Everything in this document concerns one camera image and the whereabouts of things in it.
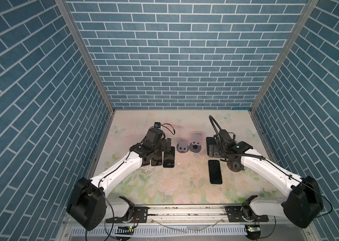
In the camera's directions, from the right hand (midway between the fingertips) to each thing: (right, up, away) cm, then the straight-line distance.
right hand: (216, 149), depth 85 cm
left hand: (-30, +5, 0) cm, 30 cm away
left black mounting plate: (-41, -31, -11) cm, 53 cm away
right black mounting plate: (+6, -31, -11) cm, 33 cm away
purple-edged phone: (-34, -1, -27) cm, 44 cm away
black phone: (0, -15, +2) cm, 15 cm away
